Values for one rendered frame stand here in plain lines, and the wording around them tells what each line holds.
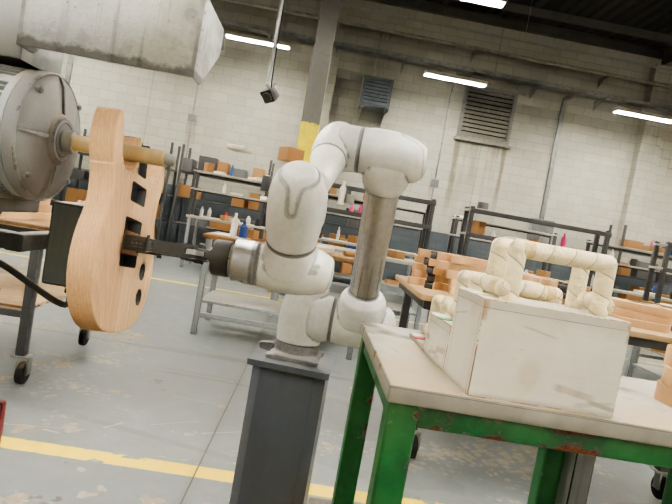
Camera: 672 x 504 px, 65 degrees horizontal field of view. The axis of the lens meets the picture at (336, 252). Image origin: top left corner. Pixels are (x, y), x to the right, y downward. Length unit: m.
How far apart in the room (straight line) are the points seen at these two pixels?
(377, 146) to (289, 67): 11.12
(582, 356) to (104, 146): 0.92
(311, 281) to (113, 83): 12.30
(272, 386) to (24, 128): 1.09
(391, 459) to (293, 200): 0.48
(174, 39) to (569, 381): 0.90
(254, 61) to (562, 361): 11.94
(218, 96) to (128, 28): 11.56
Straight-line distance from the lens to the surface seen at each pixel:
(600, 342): 1.05
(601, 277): 1.05
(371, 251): 1.64
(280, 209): 0.96
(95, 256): 1.01
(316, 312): 1.78
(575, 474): 1.66
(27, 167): 1.14
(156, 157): 1.12
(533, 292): 1.17
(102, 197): 1.05
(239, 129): 12.37
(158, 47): 1.01
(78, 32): 1.06
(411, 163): 1.50
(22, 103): 1.12
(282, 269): 1.04
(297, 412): 1.82
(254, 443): 1.89
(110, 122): 1.05
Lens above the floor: 1.18
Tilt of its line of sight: 3 degrees down
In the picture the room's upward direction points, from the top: 10 degrees clockwise
